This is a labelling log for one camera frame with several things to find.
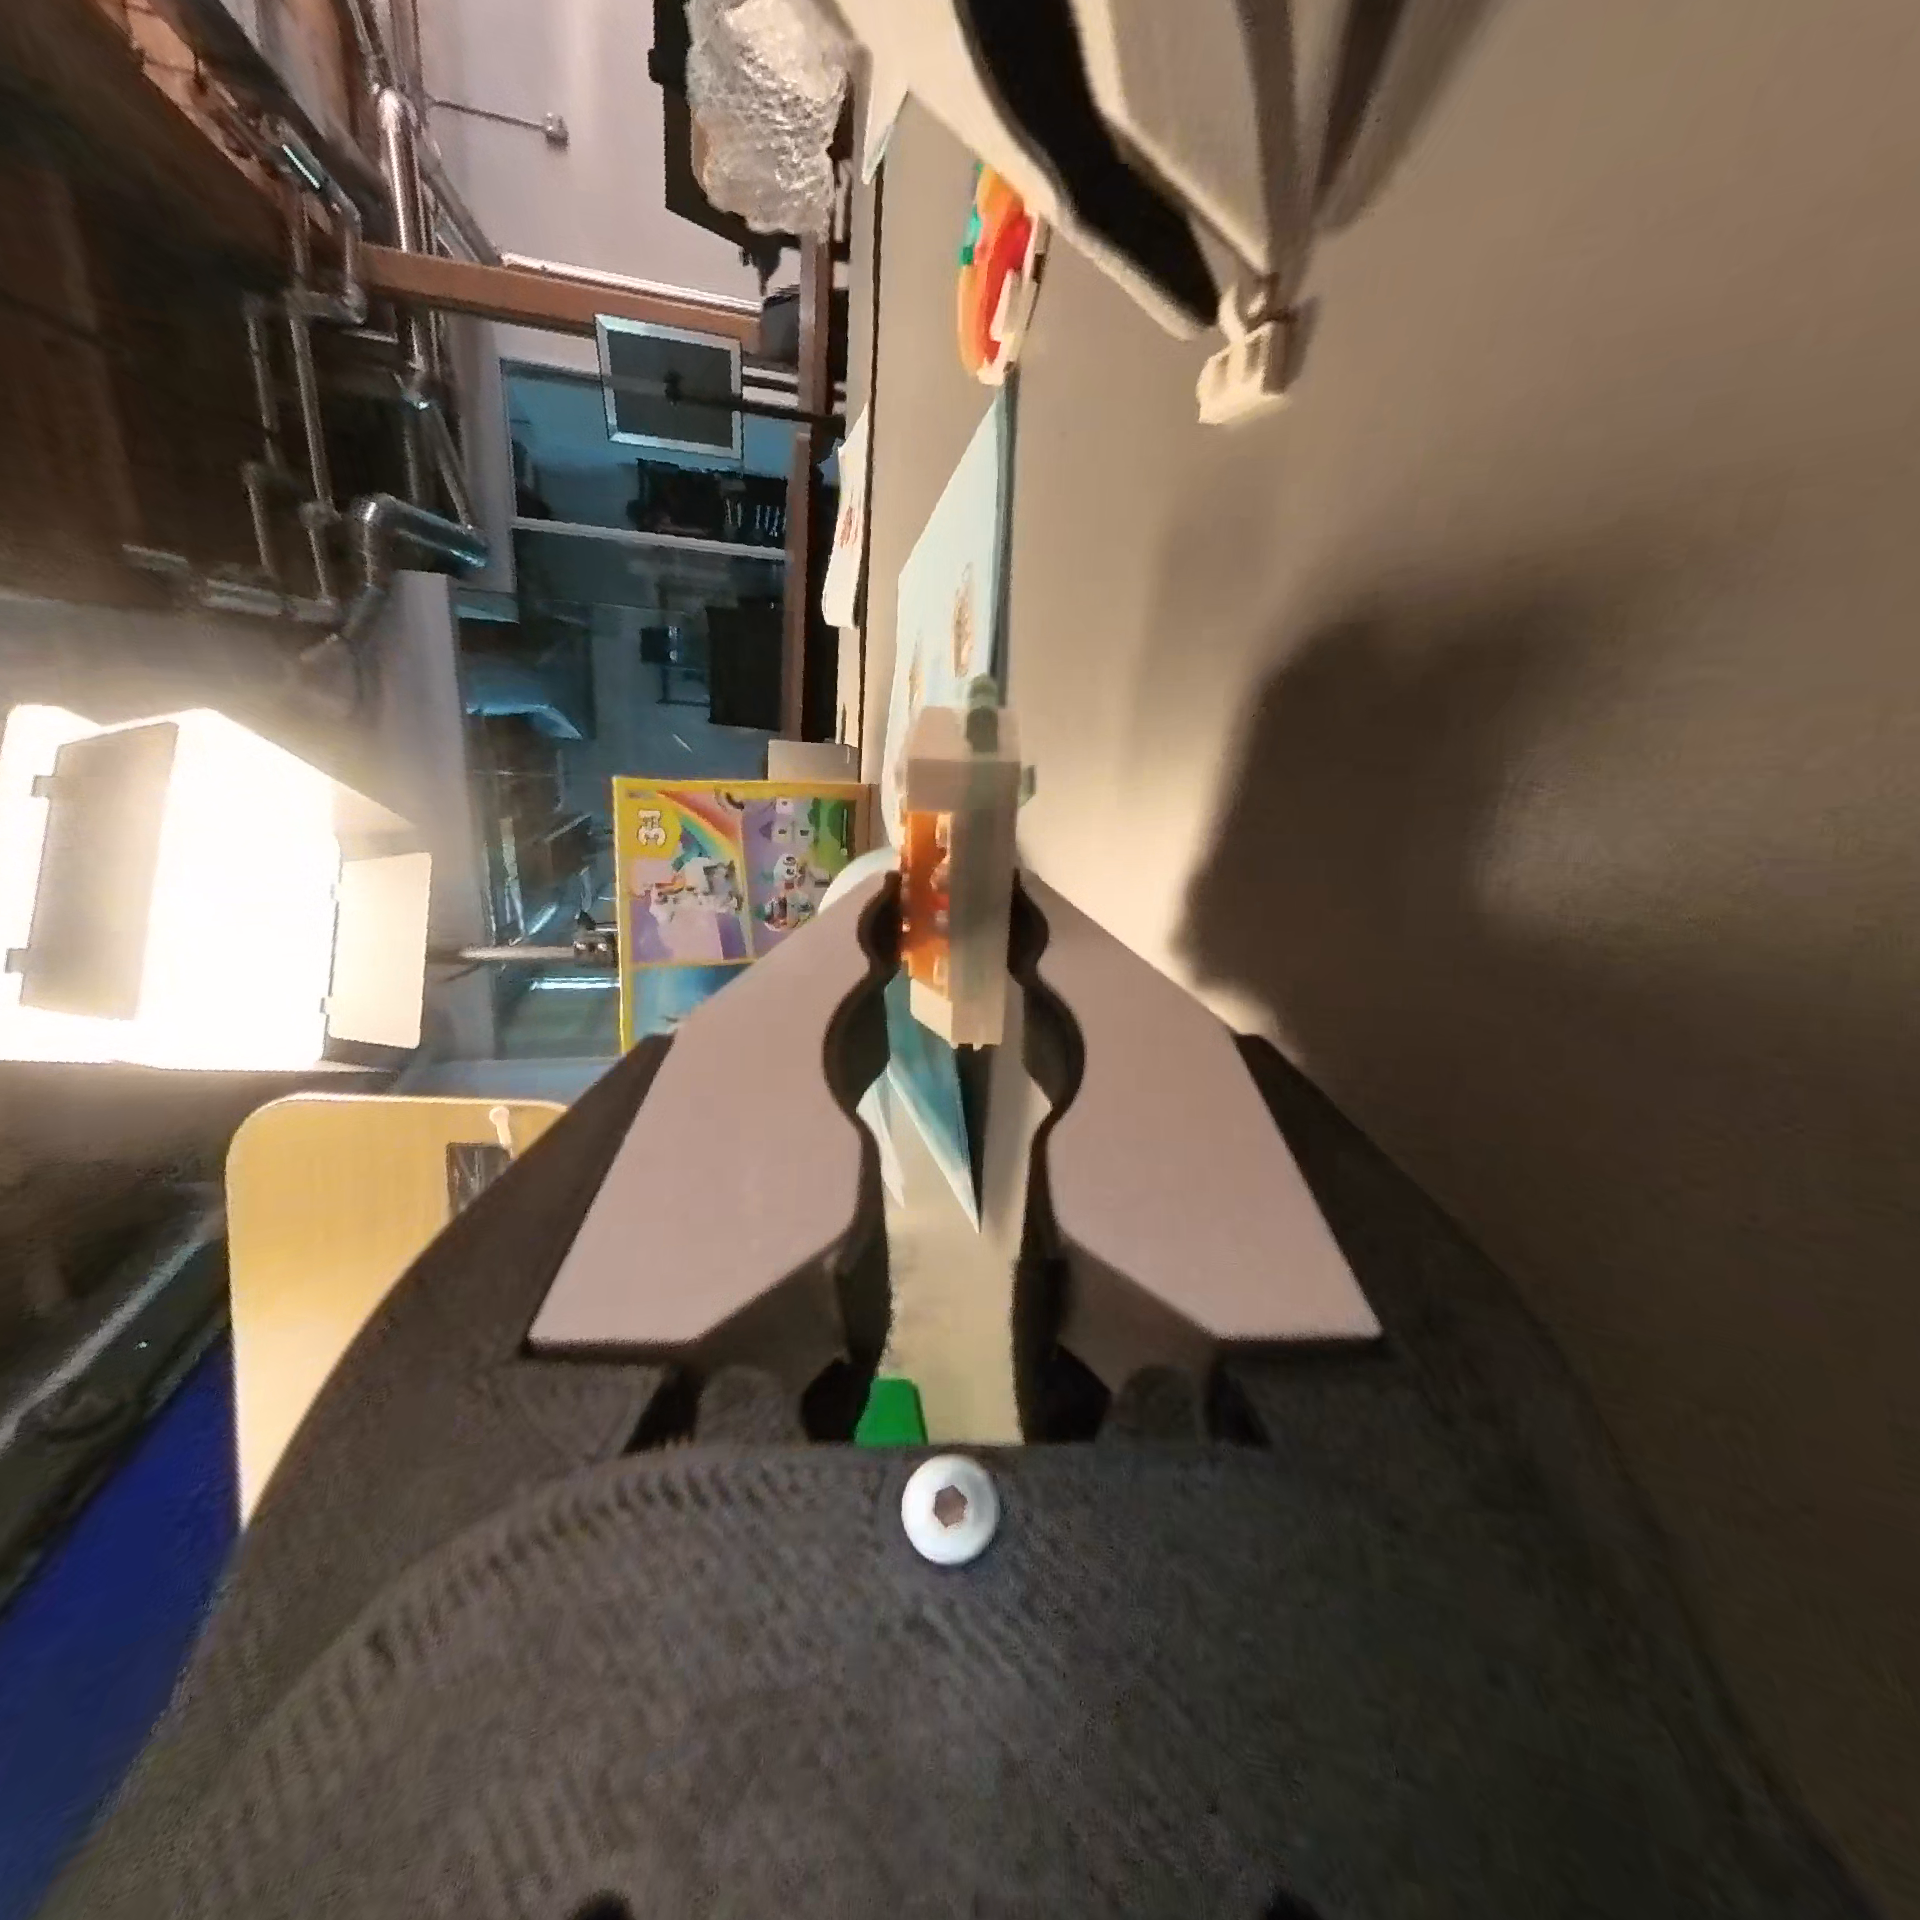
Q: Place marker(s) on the orange and white lego assembly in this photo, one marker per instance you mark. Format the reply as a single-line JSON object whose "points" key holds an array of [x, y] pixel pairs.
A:
{"points": [[974, 900]]}

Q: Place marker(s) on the orange and red lego pieces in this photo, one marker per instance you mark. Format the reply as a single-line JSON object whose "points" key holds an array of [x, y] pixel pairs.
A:
{"points": [[998, 271]]}

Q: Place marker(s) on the bubble wrap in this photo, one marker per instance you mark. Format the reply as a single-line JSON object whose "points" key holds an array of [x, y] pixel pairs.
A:
{"points": [[779, 120]]}

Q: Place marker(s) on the white instruction booklet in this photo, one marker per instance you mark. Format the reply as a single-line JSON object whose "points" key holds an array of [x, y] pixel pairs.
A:
{"points": [[850, 523]]}

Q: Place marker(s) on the bright studio light panel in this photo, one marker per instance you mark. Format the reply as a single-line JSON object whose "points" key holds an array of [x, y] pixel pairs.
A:
{"points": [[181, 885]]}

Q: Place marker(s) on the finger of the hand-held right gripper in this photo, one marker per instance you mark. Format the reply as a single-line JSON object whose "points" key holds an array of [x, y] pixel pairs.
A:
{"points": [[1275, 120], [1050, 120]]}

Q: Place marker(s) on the light wooden board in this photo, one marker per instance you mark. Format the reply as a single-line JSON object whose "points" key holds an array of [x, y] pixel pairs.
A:
{"points": [[346, 1231]]}

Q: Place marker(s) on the yellow lego set box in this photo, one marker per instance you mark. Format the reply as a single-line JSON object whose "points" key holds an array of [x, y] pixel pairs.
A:
{"points": [[705, 900]]}

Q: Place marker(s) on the white zip tie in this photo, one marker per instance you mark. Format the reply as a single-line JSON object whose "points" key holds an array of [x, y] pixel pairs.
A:
{"points": [[503, 1127]]}

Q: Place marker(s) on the light blue instruction booklet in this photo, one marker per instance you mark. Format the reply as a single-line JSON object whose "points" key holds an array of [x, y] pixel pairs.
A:
{"points": [[960, 569]]}

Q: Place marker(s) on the monitor on stand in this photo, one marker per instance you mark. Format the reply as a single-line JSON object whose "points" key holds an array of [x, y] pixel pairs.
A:
{"points": [[667, 381]]}

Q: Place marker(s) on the small white lego piece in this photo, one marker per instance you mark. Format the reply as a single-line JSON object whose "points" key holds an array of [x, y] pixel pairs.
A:
{"points": [[1254, 369]]}

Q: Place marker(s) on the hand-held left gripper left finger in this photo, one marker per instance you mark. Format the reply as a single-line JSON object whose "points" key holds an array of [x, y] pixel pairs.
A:
{"points": [[705, 1201]]}

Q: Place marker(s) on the silver flexible duct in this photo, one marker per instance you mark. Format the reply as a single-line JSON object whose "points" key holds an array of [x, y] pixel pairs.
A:
{"points": [[413, 532]]}

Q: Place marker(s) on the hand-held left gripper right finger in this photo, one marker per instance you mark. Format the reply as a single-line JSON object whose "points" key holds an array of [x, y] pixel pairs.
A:
{"points": [[1201, 1201]]}

